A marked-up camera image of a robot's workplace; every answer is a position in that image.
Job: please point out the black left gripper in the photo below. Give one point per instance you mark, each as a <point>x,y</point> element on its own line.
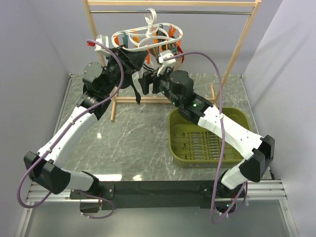
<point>132,60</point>

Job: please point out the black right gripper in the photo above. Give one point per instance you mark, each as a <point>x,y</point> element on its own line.
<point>147,76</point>

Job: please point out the white plastic clip hanger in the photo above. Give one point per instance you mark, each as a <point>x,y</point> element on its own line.
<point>152,35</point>

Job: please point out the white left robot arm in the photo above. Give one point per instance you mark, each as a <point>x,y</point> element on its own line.
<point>45,167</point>

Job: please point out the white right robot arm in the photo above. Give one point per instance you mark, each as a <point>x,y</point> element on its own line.
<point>257,151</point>

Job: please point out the brown striped sock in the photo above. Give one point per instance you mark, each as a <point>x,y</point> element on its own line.
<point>155,51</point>

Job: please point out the red and beige sock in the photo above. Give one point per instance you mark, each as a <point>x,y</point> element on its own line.
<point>179,61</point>

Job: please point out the olive green plastic basket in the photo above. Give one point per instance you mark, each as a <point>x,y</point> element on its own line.
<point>192,146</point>

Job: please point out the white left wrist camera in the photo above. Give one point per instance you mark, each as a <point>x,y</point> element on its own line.
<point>103,41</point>

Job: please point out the wooden drying rack frame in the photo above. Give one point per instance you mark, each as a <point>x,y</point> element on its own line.
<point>197,19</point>

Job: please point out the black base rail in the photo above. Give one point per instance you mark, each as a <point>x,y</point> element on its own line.
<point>146,194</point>

